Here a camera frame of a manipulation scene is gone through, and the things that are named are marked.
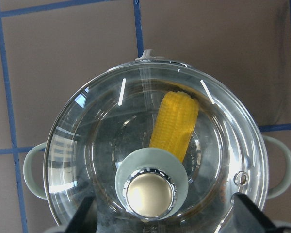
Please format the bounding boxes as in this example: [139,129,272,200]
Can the glass pot lid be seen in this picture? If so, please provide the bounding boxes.
[43,59,269,233]

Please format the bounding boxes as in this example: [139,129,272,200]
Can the yellow corn cob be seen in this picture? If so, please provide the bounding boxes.
[149,91,200,162]

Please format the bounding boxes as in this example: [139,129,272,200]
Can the white electric cooking pot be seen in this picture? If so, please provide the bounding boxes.
[23,49,291,233]

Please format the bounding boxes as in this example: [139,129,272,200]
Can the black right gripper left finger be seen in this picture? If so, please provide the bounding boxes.
[65,196,97,233]

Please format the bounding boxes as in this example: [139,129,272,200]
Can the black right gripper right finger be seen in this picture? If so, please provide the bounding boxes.
[232,193,276,233]

